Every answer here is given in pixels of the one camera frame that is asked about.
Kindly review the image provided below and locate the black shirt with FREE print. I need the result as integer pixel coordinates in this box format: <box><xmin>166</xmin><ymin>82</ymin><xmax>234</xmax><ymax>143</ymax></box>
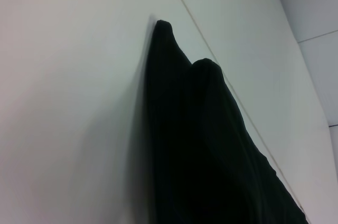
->
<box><xmin>146</xmin><ymin>19</ymin><xmax>309</xmax><ymax>224</ymax></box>

